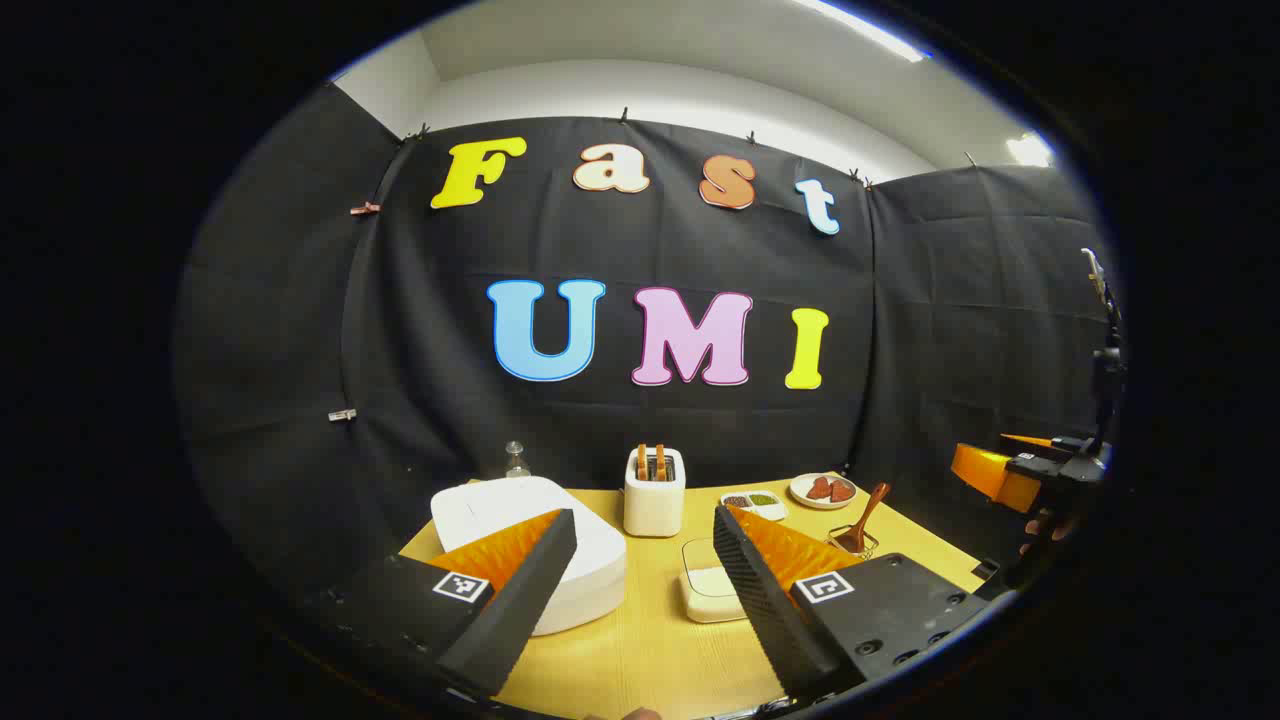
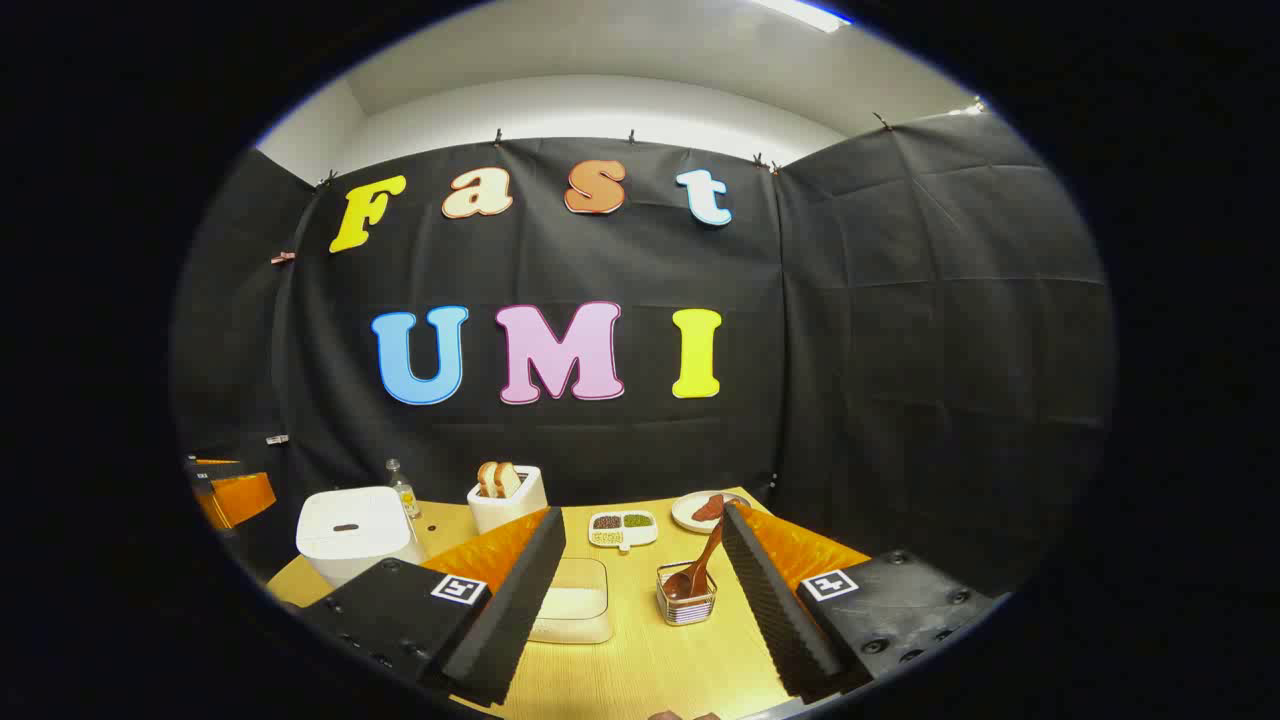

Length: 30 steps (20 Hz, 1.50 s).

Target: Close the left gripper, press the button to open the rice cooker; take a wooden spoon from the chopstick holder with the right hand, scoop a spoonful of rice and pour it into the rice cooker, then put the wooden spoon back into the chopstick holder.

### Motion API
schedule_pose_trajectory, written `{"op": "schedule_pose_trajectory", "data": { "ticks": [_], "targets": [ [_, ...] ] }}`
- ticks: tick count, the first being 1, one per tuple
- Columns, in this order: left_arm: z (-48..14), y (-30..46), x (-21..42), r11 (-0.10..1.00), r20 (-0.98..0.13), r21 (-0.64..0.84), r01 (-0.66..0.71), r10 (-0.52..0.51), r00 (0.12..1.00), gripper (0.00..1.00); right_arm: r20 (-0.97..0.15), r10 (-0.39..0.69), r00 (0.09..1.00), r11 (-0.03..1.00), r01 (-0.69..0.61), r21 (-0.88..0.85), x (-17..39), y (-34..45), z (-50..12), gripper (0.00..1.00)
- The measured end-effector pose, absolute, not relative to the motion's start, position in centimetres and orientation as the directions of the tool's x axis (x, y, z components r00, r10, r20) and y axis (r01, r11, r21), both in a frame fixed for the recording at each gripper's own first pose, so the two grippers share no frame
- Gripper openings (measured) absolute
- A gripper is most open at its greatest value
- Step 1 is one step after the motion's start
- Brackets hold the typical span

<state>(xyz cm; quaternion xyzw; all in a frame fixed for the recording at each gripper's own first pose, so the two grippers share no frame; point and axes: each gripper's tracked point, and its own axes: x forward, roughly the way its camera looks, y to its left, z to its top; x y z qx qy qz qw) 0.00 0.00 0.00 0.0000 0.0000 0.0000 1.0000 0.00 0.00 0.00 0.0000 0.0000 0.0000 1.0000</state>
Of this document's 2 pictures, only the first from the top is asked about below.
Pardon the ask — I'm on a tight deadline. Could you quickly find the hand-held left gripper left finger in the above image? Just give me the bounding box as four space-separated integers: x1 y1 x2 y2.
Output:
330 508 579 699

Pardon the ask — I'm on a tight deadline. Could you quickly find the white toaster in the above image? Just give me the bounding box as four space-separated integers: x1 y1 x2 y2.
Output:
623 444 687 538

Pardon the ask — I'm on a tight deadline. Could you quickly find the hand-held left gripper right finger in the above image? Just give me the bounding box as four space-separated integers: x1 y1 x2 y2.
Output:
712 503 991 701

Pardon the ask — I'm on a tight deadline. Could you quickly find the brown wooden spoon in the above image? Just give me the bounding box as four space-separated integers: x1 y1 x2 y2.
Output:
838 483 891 554

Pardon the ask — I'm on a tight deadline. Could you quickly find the clear chopstick holder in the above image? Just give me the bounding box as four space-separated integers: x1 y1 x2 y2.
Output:
826 527 881 561

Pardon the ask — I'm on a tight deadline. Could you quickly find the white rice cooker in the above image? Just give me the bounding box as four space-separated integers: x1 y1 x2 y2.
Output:
430 476 628 637

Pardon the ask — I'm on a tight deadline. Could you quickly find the white round plate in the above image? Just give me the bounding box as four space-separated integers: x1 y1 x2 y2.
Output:
789 473 858 511

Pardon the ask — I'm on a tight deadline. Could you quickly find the white divided grain dish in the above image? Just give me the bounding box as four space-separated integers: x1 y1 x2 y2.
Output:
720 490 789 522

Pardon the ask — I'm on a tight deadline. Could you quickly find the black tripod stand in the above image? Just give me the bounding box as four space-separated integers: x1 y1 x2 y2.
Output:
1082 248 1128 451

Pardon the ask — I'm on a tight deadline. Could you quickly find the black backdrop cloth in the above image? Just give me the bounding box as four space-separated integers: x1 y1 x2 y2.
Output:
175 85 1126 601

